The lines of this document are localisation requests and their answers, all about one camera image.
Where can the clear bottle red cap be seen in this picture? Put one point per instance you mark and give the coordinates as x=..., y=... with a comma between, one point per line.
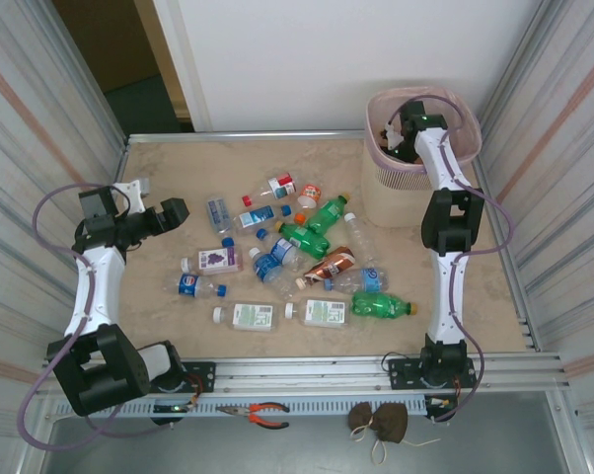
x=281, y=186

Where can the beige plastic waste bin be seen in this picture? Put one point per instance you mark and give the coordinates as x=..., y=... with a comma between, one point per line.
x=400, y=202

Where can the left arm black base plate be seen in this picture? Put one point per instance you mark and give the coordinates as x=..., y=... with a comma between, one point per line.
x=203, y=375

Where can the crushed copper brown bottle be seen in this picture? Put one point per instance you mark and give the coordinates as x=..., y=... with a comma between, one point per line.
x=334, y=264

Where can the green soda bottle yellow cap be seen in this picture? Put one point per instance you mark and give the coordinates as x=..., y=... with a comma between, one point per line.
x=326, y=214
x=381, y=305
x=302, y=240

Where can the clear ribbed capless bottle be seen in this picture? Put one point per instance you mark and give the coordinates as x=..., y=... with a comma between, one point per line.
x=360, y=237

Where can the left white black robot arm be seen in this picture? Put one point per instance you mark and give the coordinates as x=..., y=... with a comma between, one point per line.
x=92, y=296

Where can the aluminium table frame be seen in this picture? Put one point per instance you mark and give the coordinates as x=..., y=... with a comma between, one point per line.
x=252, y=135

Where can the purple grape label bottle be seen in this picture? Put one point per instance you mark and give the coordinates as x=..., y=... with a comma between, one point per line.
x=218, y=259

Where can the clear Pepsi bottle blue cap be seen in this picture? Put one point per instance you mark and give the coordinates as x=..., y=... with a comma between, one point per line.
x=188, y=285

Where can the small circuit board green light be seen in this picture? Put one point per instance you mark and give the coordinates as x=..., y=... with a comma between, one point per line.
x=171, y=409

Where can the clear bottle grey-blue label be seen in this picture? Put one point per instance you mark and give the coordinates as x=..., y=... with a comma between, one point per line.
x=217, y=212

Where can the pink translucent bin liner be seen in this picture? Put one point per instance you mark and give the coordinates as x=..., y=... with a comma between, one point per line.
x=469, y=128

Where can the clear bottle blue label white cap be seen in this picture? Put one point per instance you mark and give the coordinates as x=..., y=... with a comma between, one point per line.
x=267, y=266

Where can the brown wooden door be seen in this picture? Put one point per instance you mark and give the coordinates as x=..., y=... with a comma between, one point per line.
x=104, y=39

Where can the small orange label bottle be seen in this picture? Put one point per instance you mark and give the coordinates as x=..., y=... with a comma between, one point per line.
x=311, y=192

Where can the orange bottle cap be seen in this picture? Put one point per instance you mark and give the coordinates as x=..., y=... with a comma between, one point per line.
x=300, y=217

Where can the clear bottle light blue label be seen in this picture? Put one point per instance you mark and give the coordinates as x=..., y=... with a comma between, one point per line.
x=371, y=280

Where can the aluminium mounting rail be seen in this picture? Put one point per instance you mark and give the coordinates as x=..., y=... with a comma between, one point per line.
x=302, y=372

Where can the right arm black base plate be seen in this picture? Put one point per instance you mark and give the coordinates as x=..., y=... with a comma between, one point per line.
x=400, y=370

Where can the clear bottle green white label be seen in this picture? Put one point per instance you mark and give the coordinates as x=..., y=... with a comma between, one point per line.
x=252, y=316
x=324, y=312

